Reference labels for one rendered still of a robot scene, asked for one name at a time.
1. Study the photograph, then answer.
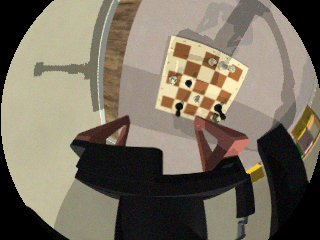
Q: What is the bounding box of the cream and brown chessboard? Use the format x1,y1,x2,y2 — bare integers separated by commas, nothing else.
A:
155,36,249,121

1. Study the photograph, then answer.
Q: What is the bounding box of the white pawn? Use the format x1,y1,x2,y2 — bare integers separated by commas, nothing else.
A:
208,58,217,66
193,96,199,105

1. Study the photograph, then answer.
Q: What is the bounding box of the white rook chess piece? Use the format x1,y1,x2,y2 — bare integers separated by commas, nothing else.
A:
169,76,177,85

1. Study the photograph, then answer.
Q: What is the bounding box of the white chess king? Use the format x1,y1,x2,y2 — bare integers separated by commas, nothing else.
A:
219,62,235,73

